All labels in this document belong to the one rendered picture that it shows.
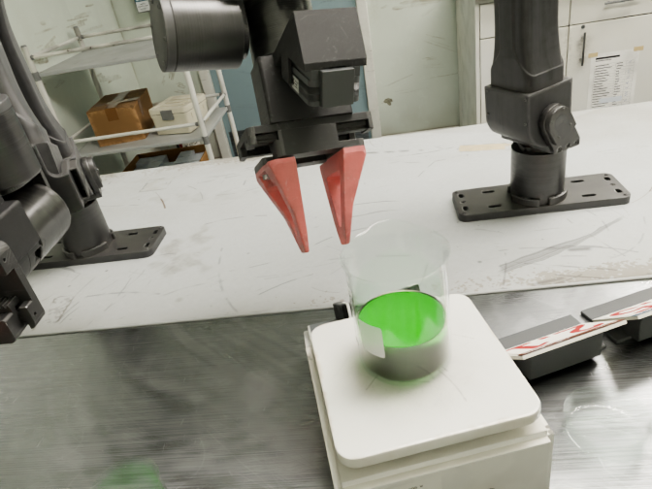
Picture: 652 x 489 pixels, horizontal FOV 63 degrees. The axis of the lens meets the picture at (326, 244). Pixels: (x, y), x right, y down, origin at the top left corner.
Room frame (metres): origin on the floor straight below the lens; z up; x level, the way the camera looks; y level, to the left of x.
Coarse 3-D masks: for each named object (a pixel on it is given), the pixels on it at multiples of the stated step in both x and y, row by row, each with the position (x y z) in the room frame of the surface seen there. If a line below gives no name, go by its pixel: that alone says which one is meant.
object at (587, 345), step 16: (560, 320) 0.35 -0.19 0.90; (576, 320) 0.35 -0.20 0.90; (624, 320) 0.30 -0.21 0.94; (512, 336) 0.34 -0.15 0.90; (528, 336) 0.34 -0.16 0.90; (544, 336) 0.34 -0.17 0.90; (576, 336) 0.29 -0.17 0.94; (592, 336) 0.30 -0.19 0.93; (544, 352) 0.29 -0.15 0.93; (560, 352) 0.30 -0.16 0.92; (576, 352) 0.30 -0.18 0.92; (592, 352) 0.30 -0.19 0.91; (528, 368) 0.29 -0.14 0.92; (544, 368) 0.29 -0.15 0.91; (560, 368) 0.30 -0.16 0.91
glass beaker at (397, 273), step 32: (384, 224) 0.29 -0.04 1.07; (352, 256) 0.28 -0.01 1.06; (384, 256) 0.29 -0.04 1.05; (416, 256) 0.28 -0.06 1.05; (448, 256) 0.24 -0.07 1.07; (352, 288) 0.25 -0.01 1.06; (384, 288) 0.23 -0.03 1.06; (416, 288) 0.23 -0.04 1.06; (448, 288) 0.25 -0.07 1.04; (384, 320) 0.23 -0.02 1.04; (416, 320) 0.23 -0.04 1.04; (448, 320) 0.24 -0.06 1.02; (384, 352) 0.23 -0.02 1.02; (416, 352) 0.23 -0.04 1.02; (448, 352) 0.24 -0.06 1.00; (384, 384) 0.23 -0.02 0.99; (416, 384) 0.23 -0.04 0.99
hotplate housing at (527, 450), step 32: (320, 416) 0.24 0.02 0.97; (448, 448) 0.20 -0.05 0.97; (480, 448) 0.19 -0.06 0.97; (512, 448) 0.19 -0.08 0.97; (544, 448) 0.19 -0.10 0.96; (352, 480) 0.19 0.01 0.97; (384, 480) 0.19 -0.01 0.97; (416, 480) 0.19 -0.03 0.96; (448, 480) 0.19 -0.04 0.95; (480, 480) 0.19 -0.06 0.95; (512, 480) 0.19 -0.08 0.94; (544, 480) 0.19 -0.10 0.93
